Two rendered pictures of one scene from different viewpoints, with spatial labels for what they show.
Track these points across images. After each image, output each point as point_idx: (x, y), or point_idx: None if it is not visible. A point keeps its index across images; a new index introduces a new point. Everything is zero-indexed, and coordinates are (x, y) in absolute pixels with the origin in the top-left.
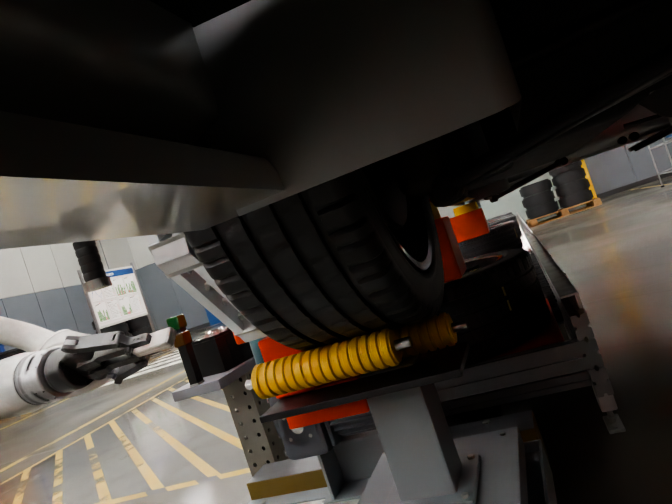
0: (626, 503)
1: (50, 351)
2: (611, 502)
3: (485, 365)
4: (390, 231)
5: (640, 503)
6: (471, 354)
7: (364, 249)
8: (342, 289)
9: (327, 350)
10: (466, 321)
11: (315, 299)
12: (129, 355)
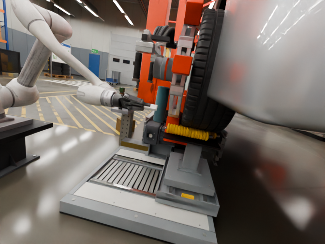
0: (216, 182)
1: (114, 92)
2: (213, 181)
3: None
4: None
5: (219, 183)
6: None
7: (230, 117)
8: (214, 121)
9: (191, 129)
10: None
11: (206, 120)
12: (142, 107)
